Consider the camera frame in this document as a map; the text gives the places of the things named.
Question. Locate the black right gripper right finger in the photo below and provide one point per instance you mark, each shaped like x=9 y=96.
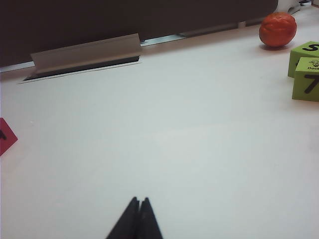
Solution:
x=148 y=221

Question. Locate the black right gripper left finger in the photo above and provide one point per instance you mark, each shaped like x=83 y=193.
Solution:
x=127 y=221

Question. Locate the red letter block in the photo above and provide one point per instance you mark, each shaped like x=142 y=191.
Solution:
x=6 y=137

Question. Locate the green block with number 7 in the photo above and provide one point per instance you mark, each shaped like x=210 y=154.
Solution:
x=306 y=84

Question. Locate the green block with letter S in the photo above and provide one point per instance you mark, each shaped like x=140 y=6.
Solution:
x=302 y=56

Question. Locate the grey fabric desk divider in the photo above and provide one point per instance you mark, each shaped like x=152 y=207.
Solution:
x=124 y=17

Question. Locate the orange mandarin fruit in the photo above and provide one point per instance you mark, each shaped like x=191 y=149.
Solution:
x=277 y=30

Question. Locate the white rounded object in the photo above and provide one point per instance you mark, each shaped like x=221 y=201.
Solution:
x=286 y=5

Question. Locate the white divider bracket foot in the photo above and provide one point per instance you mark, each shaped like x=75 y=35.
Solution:
x=241 y=24

